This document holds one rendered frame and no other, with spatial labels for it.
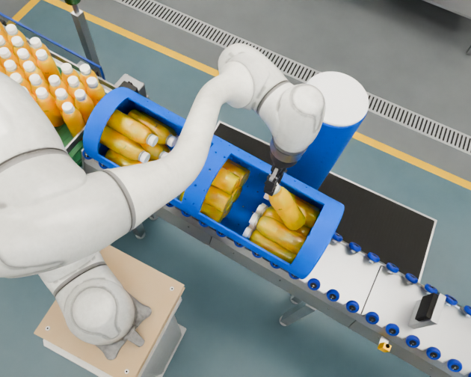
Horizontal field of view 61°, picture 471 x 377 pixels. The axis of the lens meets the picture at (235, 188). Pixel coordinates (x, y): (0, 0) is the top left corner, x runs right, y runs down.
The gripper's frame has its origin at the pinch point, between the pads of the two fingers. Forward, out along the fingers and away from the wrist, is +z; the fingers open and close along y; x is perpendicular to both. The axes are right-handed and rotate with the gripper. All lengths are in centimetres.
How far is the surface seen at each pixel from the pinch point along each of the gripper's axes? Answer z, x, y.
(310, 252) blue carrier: 9.9, -19.6, -9.6
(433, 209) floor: 131, -90, 105
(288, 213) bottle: 8.6, -8.3, -2.5
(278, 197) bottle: 3.6, -3.3, -1.9
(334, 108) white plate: 27, -4, 57
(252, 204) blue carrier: 33.3, 5.1, 4.3
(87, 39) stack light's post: 34, 106, 35
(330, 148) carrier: 44, -10, 50
